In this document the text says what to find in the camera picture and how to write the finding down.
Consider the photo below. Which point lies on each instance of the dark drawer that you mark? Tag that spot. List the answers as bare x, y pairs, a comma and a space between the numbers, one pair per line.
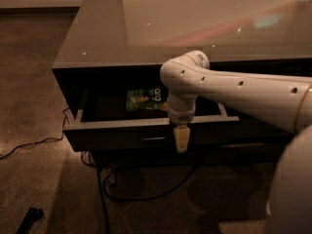
241, 153
102, 123
250, 127

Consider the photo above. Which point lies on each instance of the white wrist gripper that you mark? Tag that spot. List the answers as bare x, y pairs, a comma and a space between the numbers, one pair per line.
181, 117

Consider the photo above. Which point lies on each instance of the green snack bag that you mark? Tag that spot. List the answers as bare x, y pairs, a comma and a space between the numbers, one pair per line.
147, 99

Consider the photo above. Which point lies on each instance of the black object on floor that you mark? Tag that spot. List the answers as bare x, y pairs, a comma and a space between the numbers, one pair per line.
32, 215

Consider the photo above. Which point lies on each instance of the grey counter drawer cabinet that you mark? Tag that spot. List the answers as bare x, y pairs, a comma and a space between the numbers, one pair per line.
114, 46

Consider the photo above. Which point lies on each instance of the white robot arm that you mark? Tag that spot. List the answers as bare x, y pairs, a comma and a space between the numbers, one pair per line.
282, 101

